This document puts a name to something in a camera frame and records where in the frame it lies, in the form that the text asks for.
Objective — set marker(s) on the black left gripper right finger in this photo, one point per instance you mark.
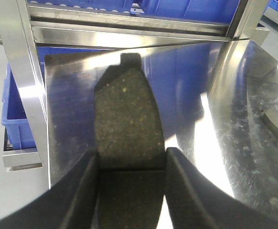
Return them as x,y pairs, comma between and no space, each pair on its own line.
196,203

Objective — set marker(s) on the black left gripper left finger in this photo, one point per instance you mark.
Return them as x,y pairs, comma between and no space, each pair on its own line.
69,204

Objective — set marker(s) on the grey brake pad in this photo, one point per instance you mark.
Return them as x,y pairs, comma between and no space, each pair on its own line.
277,128
130,143

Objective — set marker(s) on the blue bin under table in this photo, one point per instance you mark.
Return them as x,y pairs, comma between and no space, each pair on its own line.
13,116

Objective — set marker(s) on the right blue plastic bin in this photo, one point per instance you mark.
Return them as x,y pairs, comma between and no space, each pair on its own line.
221,11

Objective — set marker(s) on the blue plastic bin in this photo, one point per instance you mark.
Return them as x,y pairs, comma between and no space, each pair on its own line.
118,5
221,11

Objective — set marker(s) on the left blue plastic bin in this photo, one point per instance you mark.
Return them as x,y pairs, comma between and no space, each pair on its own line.
118,5

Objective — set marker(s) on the stainless steel rack frame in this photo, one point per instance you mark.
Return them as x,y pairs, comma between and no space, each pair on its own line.
24,25

